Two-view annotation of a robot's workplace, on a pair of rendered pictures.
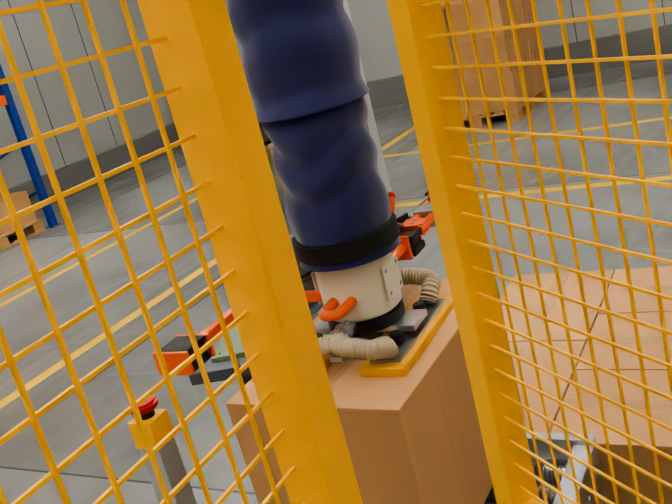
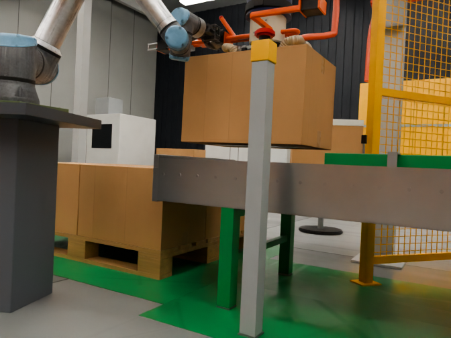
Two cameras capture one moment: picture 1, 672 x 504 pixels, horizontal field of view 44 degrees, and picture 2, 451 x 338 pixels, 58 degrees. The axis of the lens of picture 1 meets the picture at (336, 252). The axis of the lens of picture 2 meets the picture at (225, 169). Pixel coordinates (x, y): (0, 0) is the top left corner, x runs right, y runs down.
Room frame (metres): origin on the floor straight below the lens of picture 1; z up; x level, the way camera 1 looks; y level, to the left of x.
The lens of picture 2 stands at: (1.89, 1.90, 0.58)
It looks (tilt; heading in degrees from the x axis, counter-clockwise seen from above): 1 degrees down; 269
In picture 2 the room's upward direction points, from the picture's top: 3 degrees clockwise
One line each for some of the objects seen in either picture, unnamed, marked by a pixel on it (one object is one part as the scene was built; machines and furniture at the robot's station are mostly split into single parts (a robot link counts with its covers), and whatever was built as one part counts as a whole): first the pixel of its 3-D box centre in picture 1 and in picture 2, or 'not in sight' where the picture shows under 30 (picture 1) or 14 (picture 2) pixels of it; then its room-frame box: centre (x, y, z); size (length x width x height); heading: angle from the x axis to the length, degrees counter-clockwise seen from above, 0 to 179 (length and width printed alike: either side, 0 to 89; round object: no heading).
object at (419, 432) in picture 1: (390, 412); (258, 104); (1.72, -0.03, 0.87); 0.60 x 0.40 x 0.40; 148
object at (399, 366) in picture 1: (409, 327); not in sight; (1.65, -0.11, 1.10); 0.34 x 0.10 x 0.05; 150
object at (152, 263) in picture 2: not in sight; (137, 236); (2.42, -0.81, 0.07); 1.20 x 1.00 x 0.14; 149
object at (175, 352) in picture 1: (184, 354); (312, 6); (1.56, 0.35, 1.20); 0.09 x 0.08 x 0.05; 60
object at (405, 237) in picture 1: (400, 243); (221, 40); (1.91, -0.15, 1.20); 0.10 x 0.08 x 0.06; 60
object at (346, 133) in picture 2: not in sight; (324, 143); (0.94, -1.84, 0.82); 0.60 x 0.40 x 0.40; 173
